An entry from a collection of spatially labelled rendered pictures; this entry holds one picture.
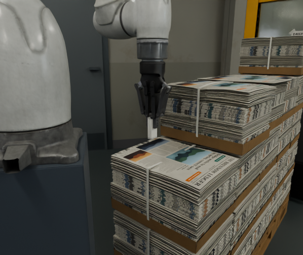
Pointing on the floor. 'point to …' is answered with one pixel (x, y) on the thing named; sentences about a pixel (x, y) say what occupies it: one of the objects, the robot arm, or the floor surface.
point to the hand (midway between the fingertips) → (152, 127)
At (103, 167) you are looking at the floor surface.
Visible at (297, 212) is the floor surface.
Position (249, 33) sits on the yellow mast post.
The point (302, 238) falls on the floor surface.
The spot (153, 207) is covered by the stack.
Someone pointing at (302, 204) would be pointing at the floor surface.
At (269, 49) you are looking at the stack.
